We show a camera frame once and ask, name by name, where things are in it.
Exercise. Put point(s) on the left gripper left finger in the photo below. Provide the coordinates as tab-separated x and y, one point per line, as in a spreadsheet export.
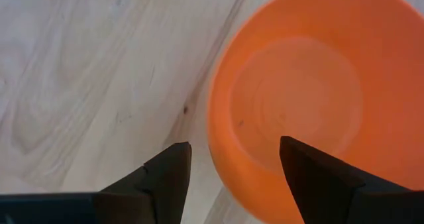
162	191

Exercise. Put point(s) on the orange plastic mini bowl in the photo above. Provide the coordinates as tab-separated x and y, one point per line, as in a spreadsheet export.
331	68

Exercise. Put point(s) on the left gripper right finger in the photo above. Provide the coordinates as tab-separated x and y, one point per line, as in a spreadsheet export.
324	191

